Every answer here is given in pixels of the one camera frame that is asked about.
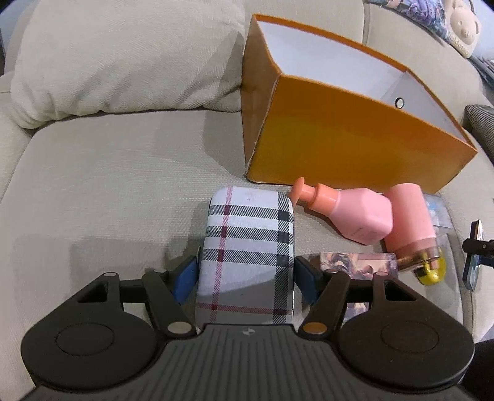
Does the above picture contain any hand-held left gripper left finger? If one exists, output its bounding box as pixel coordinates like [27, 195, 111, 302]
[77, 255, 199, 337]

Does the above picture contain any clear plastic packet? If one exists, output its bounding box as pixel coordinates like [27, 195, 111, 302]
[424, 194, 452, 236]

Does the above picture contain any beige pillow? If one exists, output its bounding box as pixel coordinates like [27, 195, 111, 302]
[11, 0, 248, 130]

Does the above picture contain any cream bear-shaped plush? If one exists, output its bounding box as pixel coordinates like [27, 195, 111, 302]
[444, 0, 483, 59]

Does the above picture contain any pink cylindrical bottle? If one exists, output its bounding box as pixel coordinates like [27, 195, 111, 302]
[381, 184, 444, 271]

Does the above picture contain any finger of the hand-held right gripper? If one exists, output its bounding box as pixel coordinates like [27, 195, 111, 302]
[461, 219, 494, 291]

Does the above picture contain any pink pump bottle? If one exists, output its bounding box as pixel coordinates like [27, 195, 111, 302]
[290, 177, 393, 246]

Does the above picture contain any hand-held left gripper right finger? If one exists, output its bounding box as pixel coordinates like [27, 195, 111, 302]
[294, 258, 418, 334]

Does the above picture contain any grey striped cushion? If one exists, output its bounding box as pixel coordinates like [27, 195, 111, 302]
[464, 104, 494, 155]

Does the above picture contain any plaid hard case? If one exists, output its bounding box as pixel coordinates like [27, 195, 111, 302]
[195, 186, 297, 326]

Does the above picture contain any beige sofa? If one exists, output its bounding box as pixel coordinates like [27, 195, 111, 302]
[0, 0, 494, 401]

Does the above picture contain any yellow tape measure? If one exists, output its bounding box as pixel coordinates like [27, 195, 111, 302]
[413, 256, 447, 287]

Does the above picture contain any illustrated card box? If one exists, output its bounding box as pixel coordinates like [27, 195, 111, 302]
[309, 252, 399, 320]

